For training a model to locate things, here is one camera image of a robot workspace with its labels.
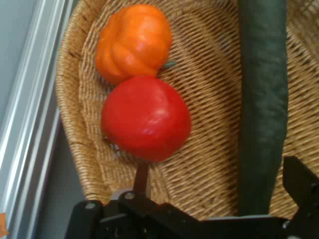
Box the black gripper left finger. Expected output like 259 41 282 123
65 161 200 239

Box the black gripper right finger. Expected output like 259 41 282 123
282 155 319 239

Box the red tomato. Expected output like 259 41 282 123
101 75 192 163

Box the woven wicker basket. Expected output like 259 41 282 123
55 0 319 221

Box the orange toy pumpkin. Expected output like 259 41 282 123
95 3 176 85

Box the orange tape piece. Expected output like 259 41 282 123
0 213 8 237

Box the silver aluminium frame rail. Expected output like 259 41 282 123
0 0 74 239

